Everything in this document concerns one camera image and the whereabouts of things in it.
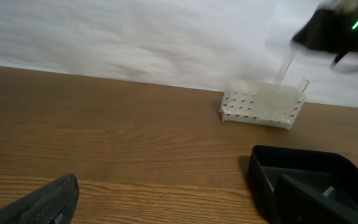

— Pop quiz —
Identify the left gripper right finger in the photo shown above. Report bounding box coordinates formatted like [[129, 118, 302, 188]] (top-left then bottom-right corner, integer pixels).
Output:
[[273, 174, 358, 224]]

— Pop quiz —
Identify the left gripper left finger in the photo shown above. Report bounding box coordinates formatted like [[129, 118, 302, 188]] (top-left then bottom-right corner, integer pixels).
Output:
[[0, 173, 80, 224]]

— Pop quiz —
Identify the clear test tube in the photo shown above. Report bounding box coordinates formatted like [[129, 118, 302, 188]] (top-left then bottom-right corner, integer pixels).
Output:
[[273, 48, 298, 85], [298, 78, 311, 94], [322, 185, 337, 199]]

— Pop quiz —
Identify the black tray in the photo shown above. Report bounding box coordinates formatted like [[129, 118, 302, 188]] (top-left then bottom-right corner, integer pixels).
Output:
[[247, 144, 358, 224]]

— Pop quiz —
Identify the white test tube rack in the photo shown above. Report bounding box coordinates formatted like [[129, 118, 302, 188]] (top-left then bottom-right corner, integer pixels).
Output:
[[219, 78, 307, 131]]

